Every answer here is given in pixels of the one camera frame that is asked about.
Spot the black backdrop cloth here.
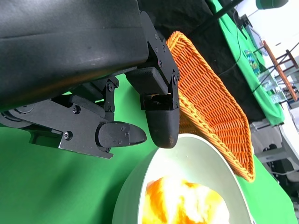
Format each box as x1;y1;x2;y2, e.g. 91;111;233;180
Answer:
137;0;266;123

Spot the black stand pole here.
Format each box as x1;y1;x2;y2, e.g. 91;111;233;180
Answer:
211;0;243;19

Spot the green tablecloth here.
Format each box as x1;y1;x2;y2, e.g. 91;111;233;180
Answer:
0;73;296;224

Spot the grey aluminium frame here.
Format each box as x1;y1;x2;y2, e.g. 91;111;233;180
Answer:
254;144;299;187

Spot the orange wicker basket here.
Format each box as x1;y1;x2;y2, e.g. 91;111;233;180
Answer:
166;31;255;182

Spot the grey-green robot arm joint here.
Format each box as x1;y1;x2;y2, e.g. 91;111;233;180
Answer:
256;0;289;10

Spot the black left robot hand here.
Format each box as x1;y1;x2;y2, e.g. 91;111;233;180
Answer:
0;0;180;159

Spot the orange glazed ring bread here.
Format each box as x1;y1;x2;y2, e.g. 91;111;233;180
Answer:
142;175;231;224

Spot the green cloth with printed logo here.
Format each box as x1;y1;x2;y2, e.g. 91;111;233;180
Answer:
210;0;285;126

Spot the brown wooden rod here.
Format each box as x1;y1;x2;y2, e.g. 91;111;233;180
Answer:
263;40;299;101

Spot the pale green bowl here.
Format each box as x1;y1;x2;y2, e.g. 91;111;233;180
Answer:
111;133;254;224

